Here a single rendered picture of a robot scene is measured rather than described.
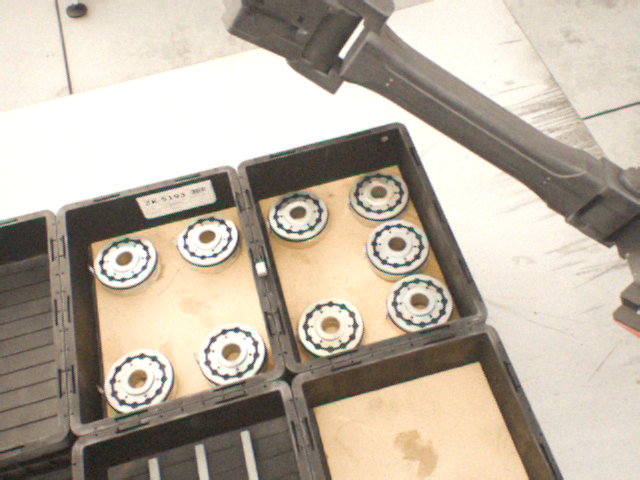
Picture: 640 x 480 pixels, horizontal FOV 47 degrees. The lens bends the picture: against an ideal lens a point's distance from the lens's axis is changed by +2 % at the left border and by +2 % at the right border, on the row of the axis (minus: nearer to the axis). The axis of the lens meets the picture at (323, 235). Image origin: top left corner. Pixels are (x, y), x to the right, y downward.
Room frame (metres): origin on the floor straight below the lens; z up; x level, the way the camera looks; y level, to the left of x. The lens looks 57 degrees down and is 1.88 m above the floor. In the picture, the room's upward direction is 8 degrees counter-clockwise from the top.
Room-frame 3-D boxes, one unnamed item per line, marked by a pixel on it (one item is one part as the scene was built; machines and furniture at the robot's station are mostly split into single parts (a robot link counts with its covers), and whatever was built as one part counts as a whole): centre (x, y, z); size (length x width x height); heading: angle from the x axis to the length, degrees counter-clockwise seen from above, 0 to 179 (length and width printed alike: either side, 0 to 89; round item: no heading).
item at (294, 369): (0.62, -0.04, 0.92); 0.40 x 0.30 x 0.02; 8
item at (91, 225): (0.57, 0.25, 0.87); 0.40 x 0.30 x 0.11; 8
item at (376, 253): (0.62, -0.12, 0.86); 0.10 x 0.10 x 0.01
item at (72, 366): (0.57, 0.25, 0.92); 0.40 x 0.30 x 0.02; 8
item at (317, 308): (0.50, 0.01, 0.86); 0.10 x 0.10 x 0.01
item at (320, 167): (0.62, -0.04, 0.87); 0.40 x 0.30 x 0.11; 8
